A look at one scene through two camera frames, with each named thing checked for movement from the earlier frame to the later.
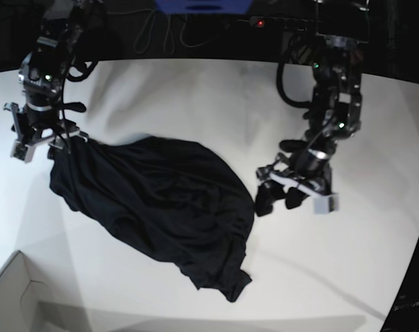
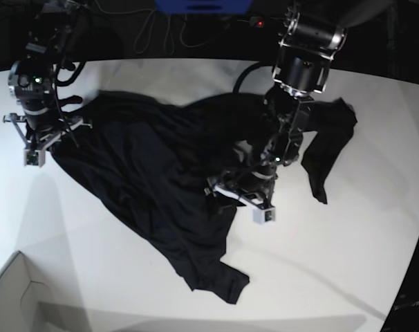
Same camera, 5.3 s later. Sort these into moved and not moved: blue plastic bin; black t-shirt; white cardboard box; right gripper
Moved: black t-shirt; right gripper
Not moved: white cardboard box; blue plastic bin
